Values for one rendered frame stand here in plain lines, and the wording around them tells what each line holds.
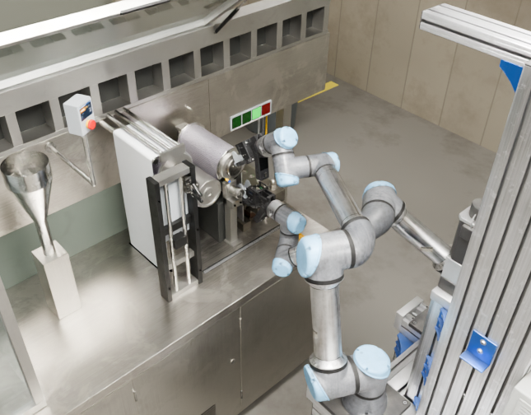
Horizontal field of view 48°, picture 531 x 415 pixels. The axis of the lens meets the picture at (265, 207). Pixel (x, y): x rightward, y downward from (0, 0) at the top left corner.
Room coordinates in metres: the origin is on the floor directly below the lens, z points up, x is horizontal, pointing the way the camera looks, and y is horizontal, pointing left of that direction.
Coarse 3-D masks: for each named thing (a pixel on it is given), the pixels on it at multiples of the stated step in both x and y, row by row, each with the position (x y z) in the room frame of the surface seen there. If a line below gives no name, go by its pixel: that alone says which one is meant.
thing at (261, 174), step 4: (256, 156) 1.76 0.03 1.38; (256, 160) 1.75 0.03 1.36; (260, 160) 1.75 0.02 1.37; (264, 160) 1.76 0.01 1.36; (256, 164) 1.75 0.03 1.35; (260, 164) 1.75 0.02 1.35; (264, 164) 1.76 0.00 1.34; (256, 168) 1.75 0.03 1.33; (260, 168) 1.75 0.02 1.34; (264, 168) 1.76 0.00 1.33; (256, 172) 1.75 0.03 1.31; (260, 172) 1.74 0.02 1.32; (264, 172) 1.75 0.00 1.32; (268, 172) 1.77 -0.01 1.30; (256, 176) 1.75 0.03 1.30; (260, 176) 1.74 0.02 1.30; (264, 176) 1.75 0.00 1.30; (268, 176) 1.76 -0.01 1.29; (260, 180) 1.74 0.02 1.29
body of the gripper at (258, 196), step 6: (252, 186) 1.88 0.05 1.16; (258, 186) 1.89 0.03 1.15; (246, 192) 1.86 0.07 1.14; (252, 192) 1.84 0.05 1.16; (258, 192) 1.84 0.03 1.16; (264, 192) 1.84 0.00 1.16; (270, 192) 1.84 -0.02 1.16; (252, 198) 1.85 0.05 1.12; (258, 198) 1.84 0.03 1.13; (264, 198) 1.82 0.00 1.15; (270, 198) 1.81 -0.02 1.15; (252, 204) 1.84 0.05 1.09; (258, 204) 1.84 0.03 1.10; (264, 204) 1.82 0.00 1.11; (264, 210) 1.79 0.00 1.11
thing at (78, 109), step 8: (72, 96) 1.55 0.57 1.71; (80, 96) 1.55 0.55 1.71; (88, 96) 1.55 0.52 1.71; (64, 104) 1.50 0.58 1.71; (72, 104) 1.50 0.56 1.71; (80, 104) 1.51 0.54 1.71; (88, 104) 1.54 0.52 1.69; (72, 112) 1.50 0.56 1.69; (80, 112) 1.50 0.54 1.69; (88, 112) 1.53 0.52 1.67; (72, 120) 1.50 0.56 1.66; (80, 120) 1.49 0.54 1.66; (88, 120) 1.52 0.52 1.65; (72, 128) 1.50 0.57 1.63; (80, 128) 1.49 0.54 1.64; (88, 128) 1.52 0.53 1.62
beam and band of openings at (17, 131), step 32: (288, 0) 2.56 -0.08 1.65; (320, 0) 2.69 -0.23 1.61; (192, 32) 2.19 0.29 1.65; (224, 32) 2.30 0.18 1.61; (256, 32) 2.42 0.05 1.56; (288, 32) 2.66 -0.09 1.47; (320, 32) 2.71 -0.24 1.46; (96, 64) 1.90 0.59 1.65; (128, 64) 1.99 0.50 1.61; (160, 64) 2.09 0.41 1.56; (192, 64) 2.20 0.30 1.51; (224, 64) 2.30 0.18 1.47; (0, 96) 1.66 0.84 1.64; (32, 96) 1.73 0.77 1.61; (64, 96) 1.88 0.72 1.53; (96, 96) 1.89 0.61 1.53; (128, 96) 1.98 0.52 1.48; (0, 128) 1.71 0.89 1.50; (32, 128) 1.78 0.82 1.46; (64, 128) 1.79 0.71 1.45
